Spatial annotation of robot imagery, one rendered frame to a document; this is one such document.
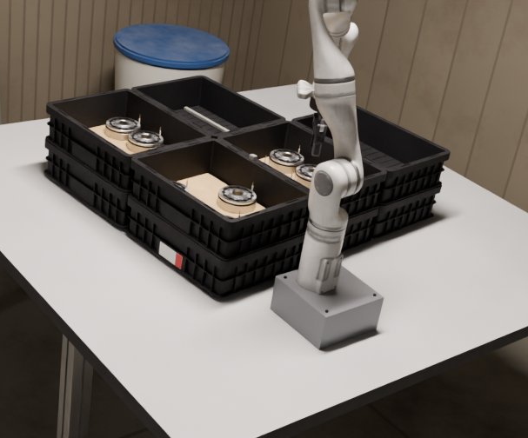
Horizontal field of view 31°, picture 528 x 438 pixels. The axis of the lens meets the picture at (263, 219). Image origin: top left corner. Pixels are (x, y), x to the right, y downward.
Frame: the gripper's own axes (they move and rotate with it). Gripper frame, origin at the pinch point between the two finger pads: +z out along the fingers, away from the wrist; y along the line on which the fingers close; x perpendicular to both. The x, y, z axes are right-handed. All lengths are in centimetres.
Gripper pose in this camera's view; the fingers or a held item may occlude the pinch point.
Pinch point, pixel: (316, 146)
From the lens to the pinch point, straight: 258.7
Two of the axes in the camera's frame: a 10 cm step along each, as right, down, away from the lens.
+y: 0.2, -4.7, 8.8
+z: -1.5, 8.7, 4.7
